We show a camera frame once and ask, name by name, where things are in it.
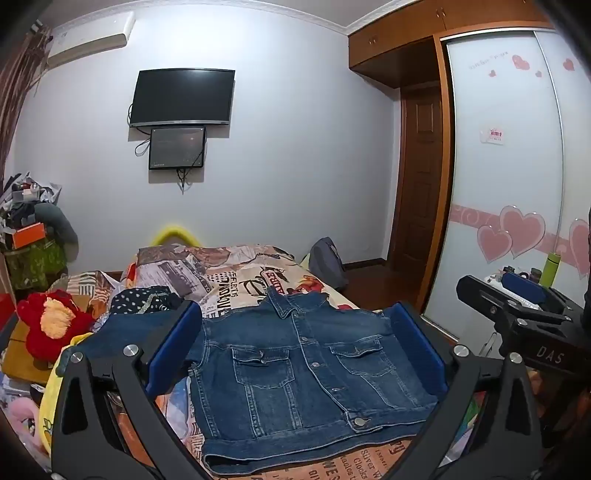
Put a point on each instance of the pile of papers and boxes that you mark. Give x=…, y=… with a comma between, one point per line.
x=25, y=194

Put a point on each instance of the green patterned bag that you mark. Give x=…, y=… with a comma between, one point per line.
x=37, y=265

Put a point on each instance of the grey backpack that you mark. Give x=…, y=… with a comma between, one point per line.
x=328, y=261

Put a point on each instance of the pink label sticker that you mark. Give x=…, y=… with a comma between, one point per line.
x=493, y=134

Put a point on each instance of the black wall television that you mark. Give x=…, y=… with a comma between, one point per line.
x=182, y=97

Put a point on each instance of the dark dotted cloth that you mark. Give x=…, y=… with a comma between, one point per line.
x=143, y=300

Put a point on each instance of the white air conditioner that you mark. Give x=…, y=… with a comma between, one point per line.
x=87, y=39

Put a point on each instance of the brown striped curtain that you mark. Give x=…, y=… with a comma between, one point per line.
x=18, y=92

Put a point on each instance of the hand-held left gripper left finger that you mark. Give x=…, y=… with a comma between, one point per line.
x=175, y=346

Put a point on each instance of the printed bed blanket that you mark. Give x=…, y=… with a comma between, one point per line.
x=240, y=281

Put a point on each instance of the orange box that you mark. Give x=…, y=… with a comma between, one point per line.
x=28, y=235

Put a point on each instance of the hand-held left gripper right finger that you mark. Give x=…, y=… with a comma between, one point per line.
x=415, y=344

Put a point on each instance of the yellow cloth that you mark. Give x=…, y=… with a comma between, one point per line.
x=48, y=406

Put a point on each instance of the green bottle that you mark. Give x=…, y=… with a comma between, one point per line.
x=549, y=272

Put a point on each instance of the pink plush toy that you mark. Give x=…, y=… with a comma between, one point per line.
x=25, y=422

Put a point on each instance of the printed pillow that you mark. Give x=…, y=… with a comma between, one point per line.
x=171, y=267

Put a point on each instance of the small black wall monitor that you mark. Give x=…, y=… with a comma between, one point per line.
x=177, y=147

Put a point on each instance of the red plush toy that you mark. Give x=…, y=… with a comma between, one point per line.
x=51, y=323

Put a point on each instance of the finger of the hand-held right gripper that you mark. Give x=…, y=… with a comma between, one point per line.
x=531, y=286
x=478, y=291

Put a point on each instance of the wooden overhead cabinet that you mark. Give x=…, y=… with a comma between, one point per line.
x=392, y=41

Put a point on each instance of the wooden bedside table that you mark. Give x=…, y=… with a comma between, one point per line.
x=18, y=344

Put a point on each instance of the blue denim jacket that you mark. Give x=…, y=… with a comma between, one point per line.
x=286, y=369

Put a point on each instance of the yellow plush object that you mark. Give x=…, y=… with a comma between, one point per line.
x=173, y=233

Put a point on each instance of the brown wooden door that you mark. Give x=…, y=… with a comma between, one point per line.
x=422, y=194

